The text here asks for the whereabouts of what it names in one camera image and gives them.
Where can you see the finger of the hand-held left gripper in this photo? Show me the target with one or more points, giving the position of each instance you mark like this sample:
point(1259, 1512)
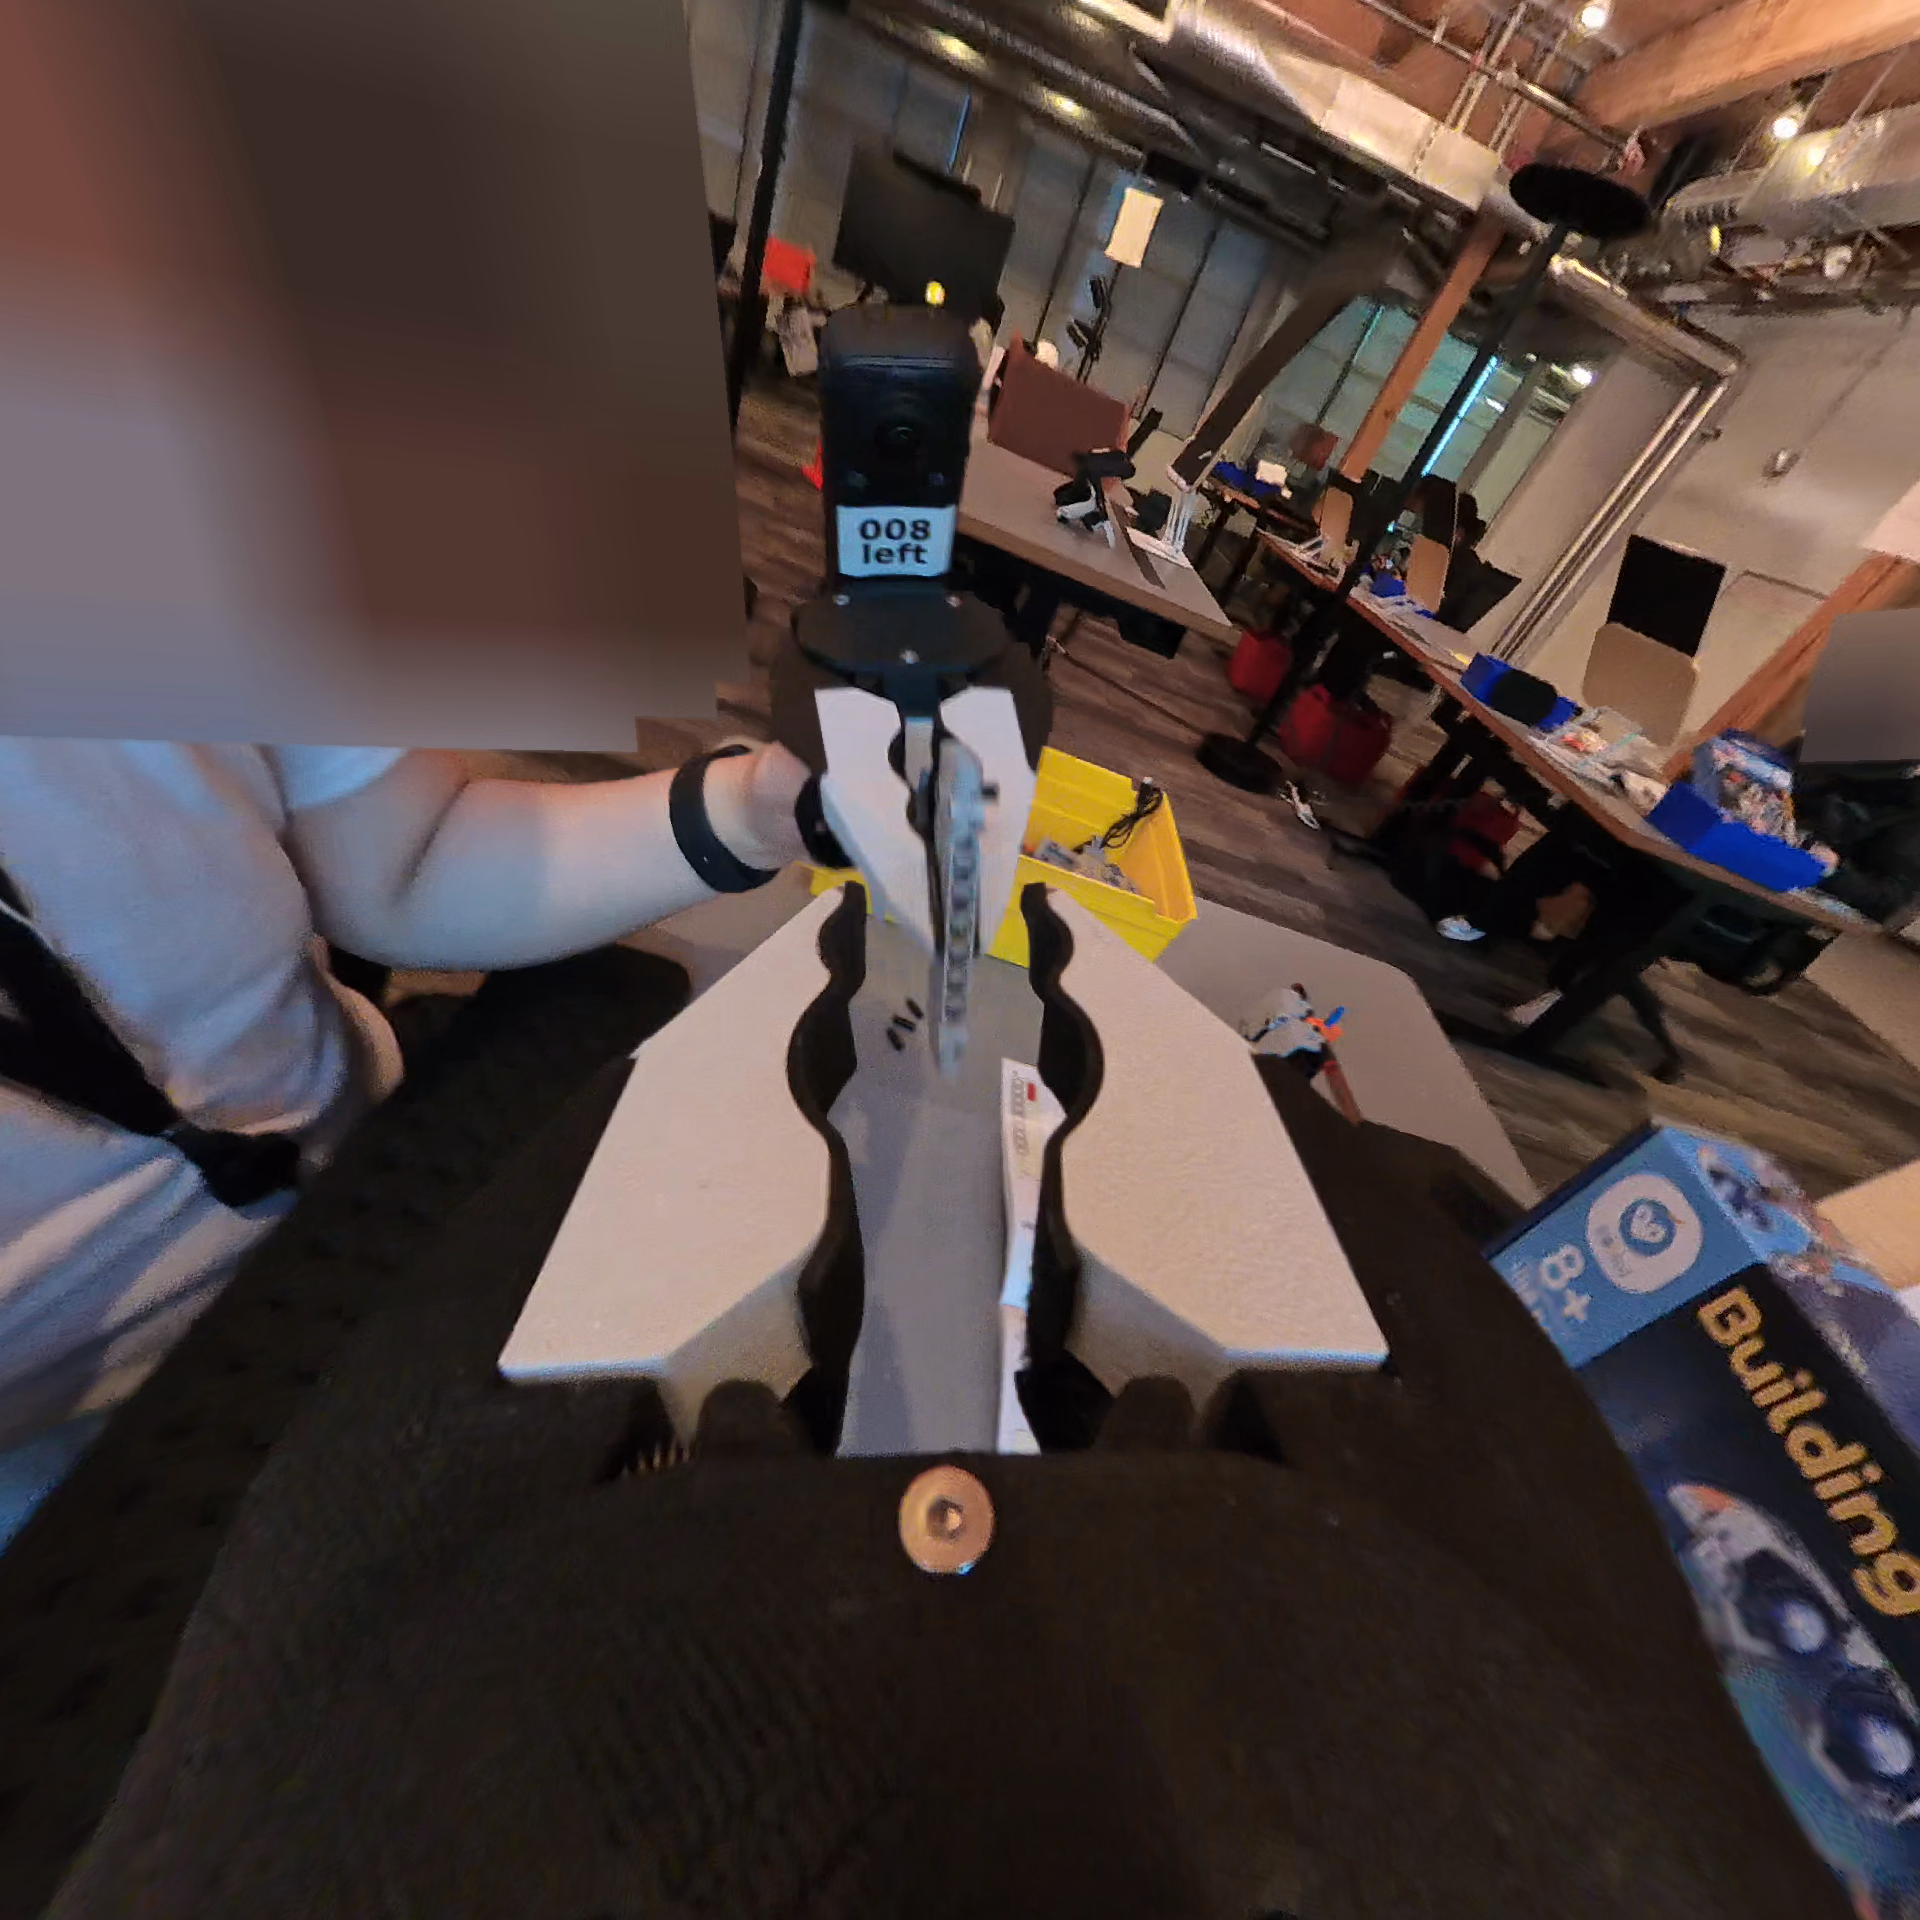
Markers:
point(1006, 780)
point(864, 780)

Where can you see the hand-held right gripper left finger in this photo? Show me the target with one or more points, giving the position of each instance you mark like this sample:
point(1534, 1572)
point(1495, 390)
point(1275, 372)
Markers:
point(675, 1200)

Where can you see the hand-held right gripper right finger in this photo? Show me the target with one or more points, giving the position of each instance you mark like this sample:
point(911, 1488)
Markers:
point(1198, 1200)

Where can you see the grey perforated building beam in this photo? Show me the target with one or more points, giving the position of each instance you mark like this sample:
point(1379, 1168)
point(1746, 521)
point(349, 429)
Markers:
point(953, 978)

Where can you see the person's left forearm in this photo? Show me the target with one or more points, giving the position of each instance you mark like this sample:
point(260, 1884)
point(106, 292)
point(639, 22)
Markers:
point(496, 864)

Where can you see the grey desk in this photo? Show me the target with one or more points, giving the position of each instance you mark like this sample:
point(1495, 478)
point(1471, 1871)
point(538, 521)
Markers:
point(1394, 1020)

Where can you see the person's left hand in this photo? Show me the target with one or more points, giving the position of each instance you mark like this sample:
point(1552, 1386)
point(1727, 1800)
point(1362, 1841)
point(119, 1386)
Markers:
point(771, 801)

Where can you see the heap of building pieces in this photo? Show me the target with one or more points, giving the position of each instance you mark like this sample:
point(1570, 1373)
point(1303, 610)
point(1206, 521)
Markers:
point(1072, 864)

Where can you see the yellow plastic bin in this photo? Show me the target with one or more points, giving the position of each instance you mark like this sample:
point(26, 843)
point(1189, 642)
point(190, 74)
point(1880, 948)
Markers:
point(1112, 903)

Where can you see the black wristband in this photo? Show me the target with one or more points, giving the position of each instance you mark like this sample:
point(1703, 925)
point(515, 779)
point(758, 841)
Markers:
point(708, 826)

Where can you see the grey background table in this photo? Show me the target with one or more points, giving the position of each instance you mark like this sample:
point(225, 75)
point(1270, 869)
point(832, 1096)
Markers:
point(1054, 540)

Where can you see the brown wooden stick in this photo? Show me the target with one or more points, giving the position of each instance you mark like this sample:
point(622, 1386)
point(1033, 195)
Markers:
point(1346, 1094)

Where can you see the white instruction manual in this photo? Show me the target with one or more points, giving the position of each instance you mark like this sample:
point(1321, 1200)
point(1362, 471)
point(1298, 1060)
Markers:
point(1027, 1140)

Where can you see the red bag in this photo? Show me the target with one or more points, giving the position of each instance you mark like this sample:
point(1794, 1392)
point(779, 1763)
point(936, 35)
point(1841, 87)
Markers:
point(1336, 735)
point(1266, 668)

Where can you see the black monitor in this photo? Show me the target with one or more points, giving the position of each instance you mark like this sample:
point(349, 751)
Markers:
point(922, 234)

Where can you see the small blue bin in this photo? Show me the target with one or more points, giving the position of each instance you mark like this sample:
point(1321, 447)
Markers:
point(1514, 690)

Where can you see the long wooden table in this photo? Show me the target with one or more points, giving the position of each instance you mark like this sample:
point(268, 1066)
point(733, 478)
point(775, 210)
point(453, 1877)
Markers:
point(1608, 801)

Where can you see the person's white shirt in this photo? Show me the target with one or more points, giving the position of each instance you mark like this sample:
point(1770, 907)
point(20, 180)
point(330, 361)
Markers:
point(151, 903)

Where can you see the blue robot kit box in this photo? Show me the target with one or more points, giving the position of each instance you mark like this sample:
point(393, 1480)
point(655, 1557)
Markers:
point(1770, 1424)

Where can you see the large blue bin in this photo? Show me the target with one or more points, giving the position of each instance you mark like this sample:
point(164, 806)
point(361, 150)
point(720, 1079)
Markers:
point(1727, 833)

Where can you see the black flat panel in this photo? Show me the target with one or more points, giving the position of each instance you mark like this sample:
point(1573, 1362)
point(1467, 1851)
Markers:
point(1664, 593)

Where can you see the black floor lamp stand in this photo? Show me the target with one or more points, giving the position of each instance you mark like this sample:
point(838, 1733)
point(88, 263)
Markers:
point(1576, 200)

